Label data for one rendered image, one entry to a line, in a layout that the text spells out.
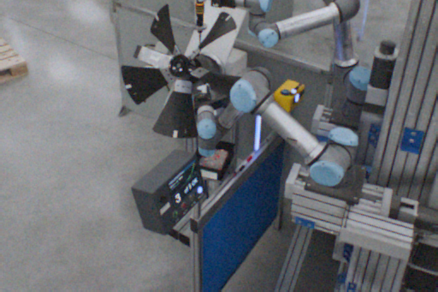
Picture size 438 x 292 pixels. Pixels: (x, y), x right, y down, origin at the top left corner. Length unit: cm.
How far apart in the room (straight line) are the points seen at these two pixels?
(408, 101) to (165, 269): 175
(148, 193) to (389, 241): 96
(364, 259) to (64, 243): 177
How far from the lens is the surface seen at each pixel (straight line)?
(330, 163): 197
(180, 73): 256
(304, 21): 222
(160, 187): 185
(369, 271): 281
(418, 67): 208
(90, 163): 392
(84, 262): 330
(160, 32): 277
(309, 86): 316
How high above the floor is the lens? 253
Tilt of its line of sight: 32 degrees down
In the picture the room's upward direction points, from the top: 1 degrees clockwise
